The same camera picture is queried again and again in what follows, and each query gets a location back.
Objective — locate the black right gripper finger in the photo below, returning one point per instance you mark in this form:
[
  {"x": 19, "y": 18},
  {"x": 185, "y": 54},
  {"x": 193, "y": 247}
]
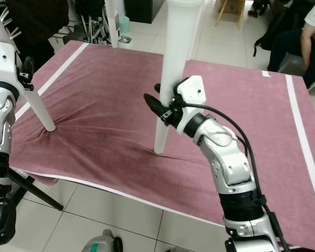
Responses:
[
  {"x": 155, "y": 104},
  {"x": 157, "y": 88}
]

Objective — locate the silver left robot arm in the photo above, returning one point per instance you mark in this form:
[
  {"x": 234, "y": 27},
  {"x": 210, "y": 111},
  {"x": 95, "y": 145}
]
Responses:
[{"x": 0, "y": 136}]

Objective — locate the long white tape strip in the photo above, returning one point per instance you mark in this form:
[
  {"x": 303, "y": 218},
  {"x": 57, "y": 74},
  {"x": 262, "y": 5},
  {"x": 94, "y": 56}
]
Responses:
[
  {"x": 58, "y": 73},
  {"x": 302, "y": 126}
]

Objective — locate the pink table cloth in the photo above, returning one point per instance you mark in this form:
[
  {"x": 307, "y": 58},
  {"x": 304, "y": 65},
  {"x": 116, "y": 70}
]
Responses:
[{"x": 115, "y": 121}]

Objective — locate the clothes rack with dark clothes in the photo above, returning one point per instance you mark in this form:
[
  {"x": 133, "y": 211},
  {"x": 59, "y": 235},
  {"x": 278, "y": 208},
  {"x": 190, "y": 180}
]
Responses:
[{"x": 37, "y": 18}]

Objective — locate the metal pet bowl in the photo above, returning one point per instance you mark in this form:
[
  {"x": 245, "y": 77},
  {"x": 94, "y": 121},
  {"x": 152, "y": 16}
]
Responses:
[{"x": 124, "y": 39}]

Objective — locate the black cabinet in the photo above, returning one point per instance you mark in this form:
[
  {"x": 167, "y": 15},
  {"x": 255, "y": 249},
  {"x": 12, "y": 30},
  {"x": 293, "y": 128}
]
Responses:
[{"x": 144, "y": 10}]

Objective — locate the small white tape piece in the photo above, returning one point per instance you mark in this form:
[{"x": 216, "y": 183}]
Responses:
[{"x": 265, "y": 73}]

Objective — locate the black slanted furniture leg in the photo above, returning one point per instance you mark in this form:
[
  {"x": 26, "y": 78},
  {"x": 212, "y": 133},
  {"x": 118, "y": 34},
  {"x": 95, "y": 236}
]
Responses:
[{"x": 37, "y": 189}]

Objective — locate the grey low stool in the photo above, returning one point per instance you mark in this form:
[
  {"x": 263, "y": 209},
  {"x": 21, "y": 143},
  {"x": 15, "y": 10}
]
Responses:
[{"x": 294, "y": 63}]

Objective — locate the black backpack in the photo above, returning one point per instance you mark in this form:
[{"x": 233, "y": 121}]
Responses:
[{"x": 281, "y": 26}]

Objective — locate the seated person in white shirt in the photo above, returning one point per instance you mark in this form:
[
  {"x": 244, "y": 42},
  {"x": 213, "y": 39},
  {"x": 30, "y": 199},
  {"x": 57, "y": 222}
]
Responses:
[{"x": 304, "y": 44}]

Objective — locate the robot left leg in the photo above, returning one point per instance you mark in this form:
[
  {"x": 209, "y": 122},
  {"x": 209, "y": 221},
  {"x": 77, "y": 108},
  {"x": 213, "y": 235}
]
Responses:
[{"x": 104, "y": 242}]

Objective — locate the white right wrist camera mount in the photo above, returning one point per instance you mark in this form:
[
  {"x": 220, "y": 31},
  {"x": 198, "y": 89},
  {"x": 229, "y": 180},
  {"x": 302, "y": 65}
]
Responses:
[{"x": 191, "y": 94}]

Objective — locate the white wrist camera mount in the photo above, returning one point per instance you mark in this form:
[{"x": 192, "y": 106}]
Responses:
[
  {"x": 2, "y": 60},
  {"x": 191, "y": 94}
]

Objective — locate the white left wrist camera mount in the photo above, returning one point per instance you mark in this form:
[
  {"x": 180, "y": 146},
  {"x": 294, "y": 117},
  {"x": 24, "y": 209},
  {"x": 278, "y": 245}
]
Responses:
[{"x": 2, "y": 60}]

